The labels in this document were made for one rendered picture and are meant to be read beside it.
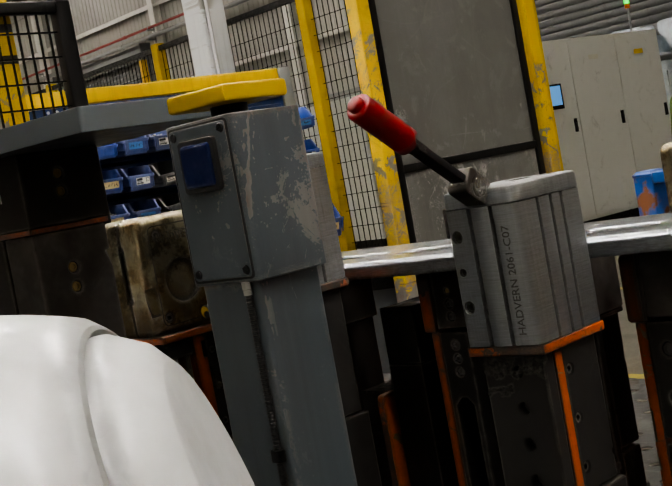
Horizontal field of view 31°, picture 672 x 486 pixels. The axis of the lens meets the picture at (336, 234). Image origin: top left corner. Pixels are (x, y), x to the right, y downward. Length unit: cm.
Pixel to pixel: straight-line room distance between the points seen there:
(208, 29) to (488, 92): 209
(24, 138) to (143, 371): 72
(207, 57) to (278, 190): 554
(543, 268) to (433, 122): 363
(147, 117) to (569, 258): 32
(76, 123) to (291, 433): 26
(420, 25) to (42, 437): 435
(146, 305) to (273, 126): 39
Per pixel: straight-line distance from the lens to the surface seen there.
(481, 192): 85
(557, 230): 88
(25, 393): 18
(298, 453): 82
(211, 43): 636
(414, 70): 445
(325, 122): 595
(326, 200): 107
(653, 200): 308
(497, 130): 473
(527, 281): 85
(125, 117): 87
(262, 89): 82
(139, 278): 116
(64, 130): 87
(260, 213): 79
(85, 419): 18
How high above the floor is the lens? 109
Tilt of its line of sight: 3 degrees down
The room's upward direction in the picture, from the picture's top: 10 degrees counter-clockwise
